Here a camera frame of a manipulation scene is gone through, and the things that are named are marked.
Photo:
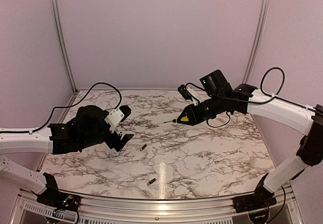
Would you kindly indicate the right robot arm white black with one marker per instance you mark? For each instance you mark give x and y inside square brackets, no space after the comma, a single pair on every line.
[248,99]

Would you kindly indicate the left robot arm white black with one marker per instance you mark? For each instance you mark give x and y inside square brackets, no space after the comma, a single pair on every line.
[91,126]

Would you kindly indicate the yellow screwdriver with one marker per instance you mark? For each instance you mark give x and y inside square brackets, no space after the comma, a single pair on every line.
[178,120]

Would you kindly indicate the aluminium frame post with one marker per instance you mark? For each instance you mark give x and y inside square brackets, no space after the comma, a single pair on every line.
[62,45]
[264,5]

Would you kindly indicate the left aluminium frame post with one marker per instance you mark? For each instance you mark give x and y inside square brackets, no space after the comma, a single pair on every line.
[62,45]

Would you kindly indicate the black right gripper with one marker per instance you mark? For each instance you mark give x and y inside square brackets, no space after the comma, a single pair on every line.
[194,117]

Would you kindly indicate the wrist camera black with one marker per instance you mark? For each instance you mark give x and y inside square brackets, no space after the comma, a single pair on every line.
[183,91]
[126,111]

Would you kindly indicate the right aluminium frame post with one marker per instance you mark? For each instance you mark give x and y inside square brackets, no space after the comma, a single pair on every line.
[264,5]

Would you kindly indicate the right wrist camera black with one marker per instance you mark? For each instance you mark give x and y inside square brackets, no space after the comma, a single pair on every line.
[183,91]

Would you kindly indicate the front aluminium rail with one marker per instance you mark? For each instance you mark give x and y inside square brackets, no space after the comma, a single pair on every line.
[98,209]

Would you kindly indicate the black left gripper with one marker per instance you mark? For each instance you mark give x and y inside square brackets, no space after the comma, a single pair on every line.
[113,143]

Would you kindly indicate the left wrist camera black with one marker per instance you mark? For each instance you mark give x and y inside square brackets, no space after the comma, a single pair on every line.
[126,111]

